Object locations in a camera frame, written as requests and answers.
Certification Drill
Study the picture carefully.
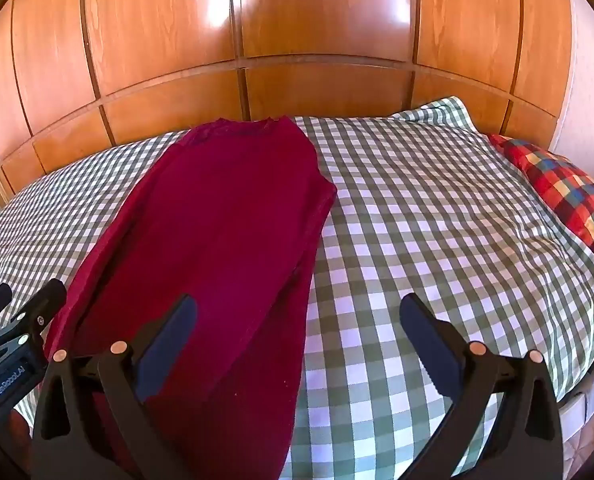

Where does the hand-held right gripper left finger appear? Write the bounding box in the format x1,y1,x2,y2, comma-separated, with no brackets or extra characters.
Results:
31,294,199,480

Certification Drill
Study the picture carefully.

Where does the red plaid pillow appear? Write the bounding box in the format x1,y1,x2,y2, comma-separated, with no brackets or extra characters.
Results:
487,133,594,273

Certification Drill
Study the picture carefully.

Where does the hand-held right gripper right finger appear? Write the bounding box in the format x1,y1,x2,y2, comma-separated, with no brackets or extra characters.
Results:
399,292,564,480

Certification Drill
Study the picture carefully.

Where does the dark red garment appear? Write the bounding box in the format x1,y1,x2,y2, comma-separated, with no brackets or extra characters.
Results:
14,117,339,480

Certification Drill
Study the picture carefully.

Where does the green checked bed sheet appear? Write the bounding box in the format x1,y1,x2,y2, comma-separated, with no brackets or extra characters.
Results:
0,96,594,480

